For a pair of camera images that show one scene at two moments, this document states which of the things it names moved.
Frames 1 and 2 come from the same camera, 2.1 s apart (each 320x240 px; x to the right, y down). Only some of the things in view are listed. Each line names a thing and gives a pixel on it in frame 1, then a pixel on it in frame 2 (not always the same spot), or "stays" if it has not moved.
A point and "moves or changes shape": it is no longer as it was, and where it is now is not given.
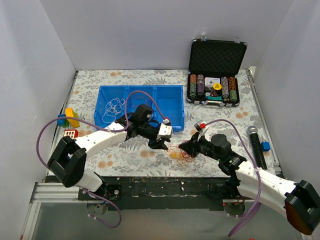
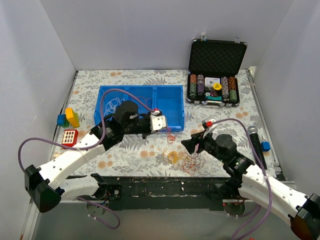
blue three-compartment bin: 111,102 stays
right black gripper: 194,146 stays
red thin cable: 137,91 moves or changes shape
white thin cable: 113,108 stays
